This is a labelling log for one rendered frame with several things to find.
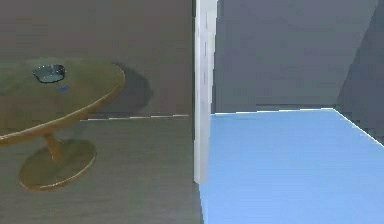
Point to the round brown wooden table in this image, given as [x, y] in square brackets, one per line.
[83, 96]

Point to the dark glass bowl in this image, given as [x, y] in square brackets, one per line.
[49, 73]

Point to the small blue flat object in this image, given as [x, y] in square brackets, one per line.
[63, 89]

